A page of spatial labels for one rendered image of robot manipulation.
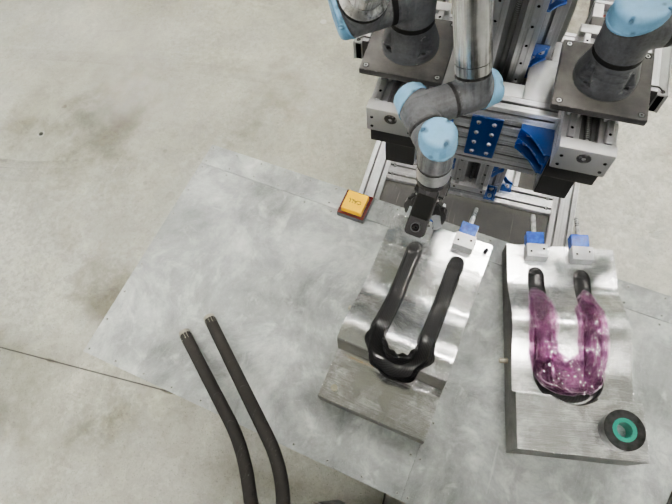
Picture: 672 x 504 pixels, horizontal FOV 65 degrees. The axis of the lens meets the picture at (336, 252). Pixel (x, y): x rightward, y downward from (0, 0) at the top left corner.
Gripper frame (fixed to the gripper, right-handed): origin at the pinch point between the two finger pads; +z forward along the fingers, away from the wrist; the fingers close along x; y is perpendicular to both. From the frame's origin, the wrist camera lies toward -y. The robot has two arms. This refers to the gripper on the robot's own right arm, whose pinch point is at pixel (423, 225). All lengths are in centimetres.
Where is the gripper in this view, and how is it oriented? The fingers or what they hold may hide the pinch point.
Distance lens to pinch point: 134.0
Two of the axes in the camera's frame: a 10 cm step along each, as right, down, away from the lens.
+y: 4.0, -8.5, 3.5
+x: -9.1, -3.3, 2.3
